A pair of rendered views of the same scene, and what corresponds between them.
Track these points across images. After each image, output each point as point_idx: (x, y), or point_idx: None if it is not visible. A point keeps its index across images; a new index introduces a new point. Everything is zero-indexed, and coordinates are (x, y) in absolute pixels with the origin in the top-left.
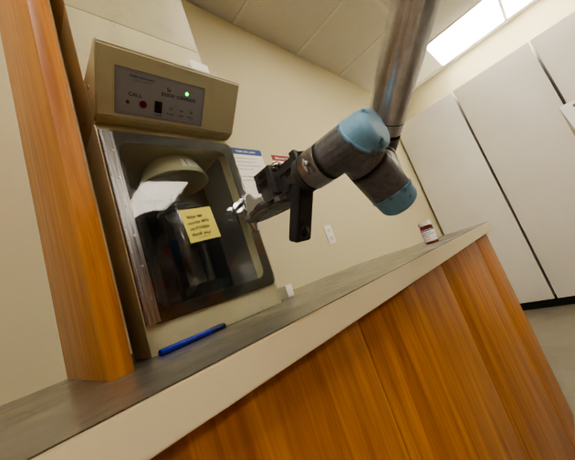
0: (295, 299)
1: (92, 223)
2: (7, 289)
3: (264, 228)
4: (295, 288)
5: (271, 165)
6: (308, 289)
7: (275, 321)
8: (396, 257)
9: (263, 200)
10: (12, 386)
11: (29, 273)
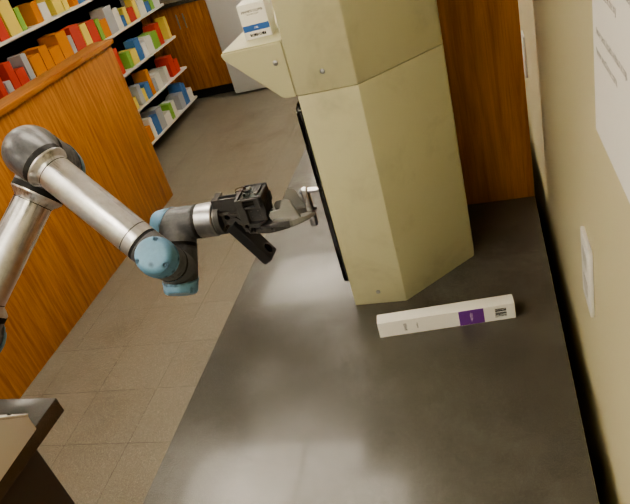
0: (325, 302)
1: None
2: (535, 76)
3: (609, 278)
4: (622, 498)
5: (242, 188)
6: (367, 353)
7: (276, 257)
8: (245, 458)
9: (274, 205)
10: (541, 160)
11: (536, 69)
